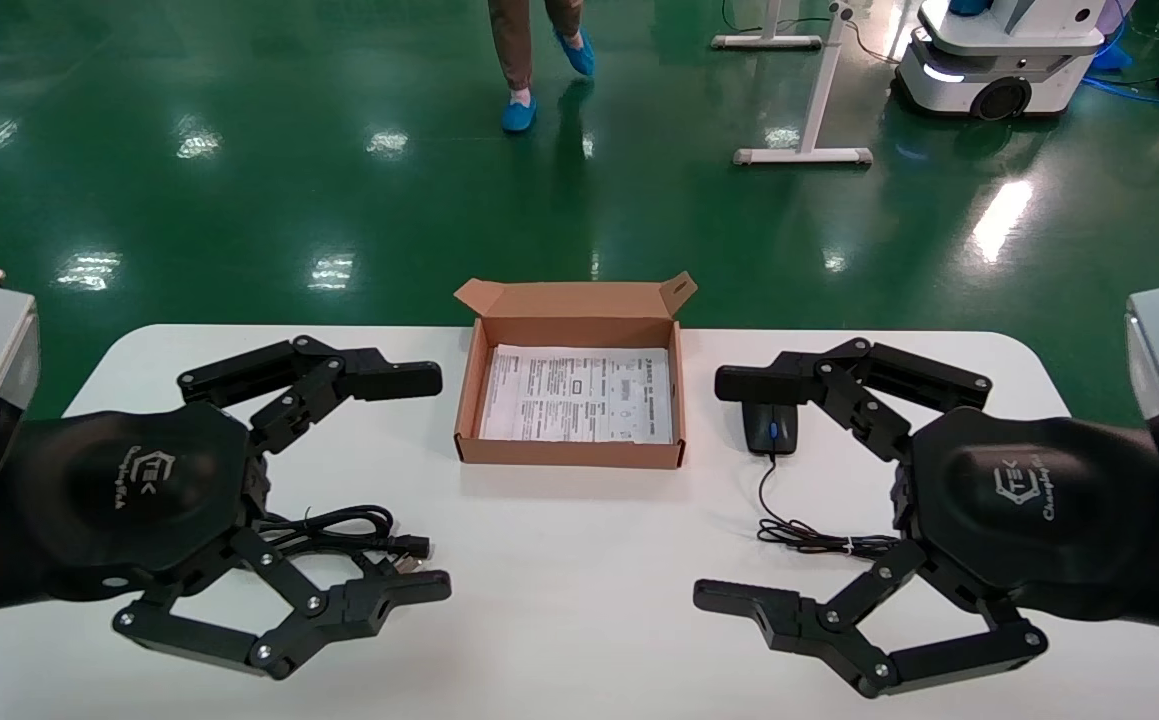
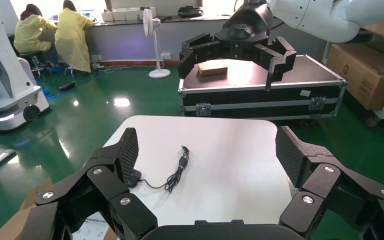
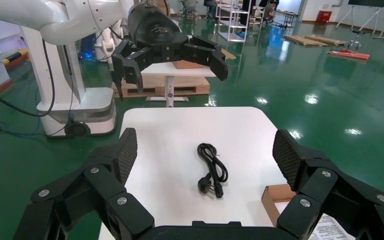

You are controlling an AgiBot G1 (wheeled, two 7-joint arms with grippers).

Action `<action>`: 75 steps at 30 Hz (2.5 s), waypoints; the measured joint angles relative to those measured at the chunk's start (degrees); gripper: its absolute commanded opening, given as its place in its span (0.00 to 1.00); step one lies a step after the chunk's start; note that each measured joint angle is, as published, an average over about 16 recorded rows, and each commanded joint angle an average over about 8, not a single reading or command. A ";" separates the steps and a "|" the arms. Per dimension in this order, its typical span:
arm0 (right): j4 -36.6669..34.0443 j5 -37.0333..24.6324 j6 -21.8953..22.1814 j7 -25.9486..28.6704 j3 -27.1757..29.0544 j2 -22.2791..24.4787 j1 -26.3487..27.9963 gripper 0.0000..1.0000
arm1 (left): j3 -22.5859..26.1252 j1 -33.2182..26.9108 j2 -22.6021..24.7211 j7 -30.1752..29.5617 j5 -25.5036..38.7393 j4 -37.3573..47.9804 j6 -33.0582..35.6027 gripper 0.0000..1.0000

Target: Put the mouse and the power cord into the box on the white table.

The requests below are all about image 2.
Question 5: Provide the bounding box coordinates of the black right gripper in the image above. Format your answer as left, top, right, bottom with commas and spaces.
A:
178, 3, 298, 92

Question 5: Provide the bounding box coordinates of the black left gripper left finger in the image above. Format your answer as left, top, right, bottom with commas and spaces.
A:
19, 127, 160, 240

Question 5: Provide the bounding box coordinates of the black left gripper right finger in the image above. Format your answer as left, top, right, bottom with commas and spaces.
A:
274, 125, 384, 240

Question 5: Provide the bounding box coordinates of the black wired computer mouse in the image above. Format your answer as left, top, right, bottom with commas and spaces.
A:
126, 145, 190, 194

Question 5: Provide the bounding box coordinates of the small tan box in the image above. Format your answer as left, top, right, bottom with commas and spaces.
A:
197, 62, 229, 76

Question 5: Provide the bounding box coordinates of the open brown cardboard box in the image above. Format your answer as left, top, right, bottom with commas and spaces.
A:
0, 178, 118, 240

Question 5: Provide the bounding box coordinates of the white box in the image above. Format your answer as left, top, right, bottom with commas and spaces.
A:
100, 7, 157, 22

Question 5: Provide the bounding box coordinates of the black flight case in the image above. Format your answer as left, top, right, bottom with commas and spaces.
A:
178, 54, 348, 121

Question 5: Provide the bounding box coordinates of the white standing fan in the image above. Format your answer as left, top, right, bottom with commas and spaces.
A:
142, 8, 172, 79

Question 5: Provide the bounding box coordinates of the black power adapter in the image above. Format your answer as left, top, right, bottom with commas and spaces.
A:
58, 82, 77, 93

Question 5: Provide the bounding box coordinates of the grey workbench counter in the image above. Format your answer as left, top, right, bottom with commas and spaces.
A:
89, 14, 243, 64

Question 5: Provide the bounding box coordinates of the large brown cardboard carton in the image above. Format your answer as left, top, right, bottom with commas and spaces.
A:
326, 42, 384, 111

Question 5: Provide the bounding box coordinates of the black stool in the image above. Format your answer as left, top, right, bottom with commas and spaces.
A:
19, 52, 52, 77

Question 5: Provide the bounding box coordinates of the standing person in yellow coat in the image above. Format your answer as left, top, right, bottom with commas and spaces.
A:
54, 0, 94, 74

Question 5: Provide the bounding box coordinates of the white wheeled mobile robot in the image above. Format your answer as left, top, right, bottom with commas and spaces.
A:
0, 0, 50, 132

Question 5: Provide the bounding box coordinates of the seated person in yellow coat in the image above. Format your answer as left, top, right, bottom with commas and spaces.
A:
13, 3, 59, 67

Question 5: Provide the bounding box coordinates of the black coiled cable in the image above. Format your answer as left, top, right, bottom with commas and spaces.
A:
178, 5, 205, 18

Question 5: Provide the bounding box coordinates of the blue floor cable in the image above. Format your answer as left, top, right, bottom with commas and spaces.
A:
41, 87, 64, 100

